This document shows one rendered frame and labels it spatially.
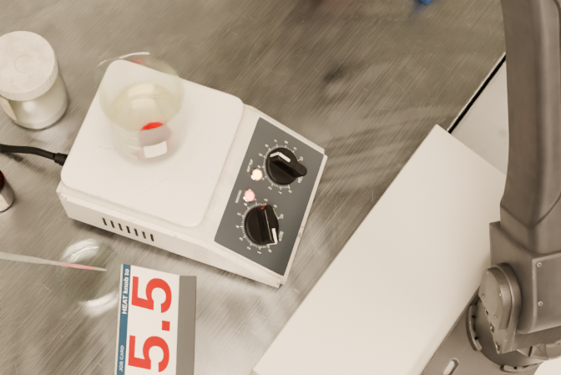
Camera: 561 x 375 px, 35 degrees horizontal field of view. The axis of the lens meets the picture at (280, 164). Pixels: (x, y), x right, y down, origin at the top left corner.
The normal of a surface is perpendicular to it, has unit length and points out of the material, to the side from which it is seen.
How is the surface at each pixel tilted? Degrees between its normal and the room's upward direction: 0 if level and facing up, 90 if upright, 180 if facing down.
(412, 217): 4
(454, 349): 4
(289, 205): 30
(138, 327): 40
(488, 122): 0
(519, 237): 87
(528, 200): 80
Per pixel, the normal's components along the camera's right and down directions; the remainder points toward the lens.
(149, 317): 0.70, -0.26
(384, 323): 0.11, -0.29
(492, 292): -0.97, 0.19
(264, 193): 0.54, -0.15
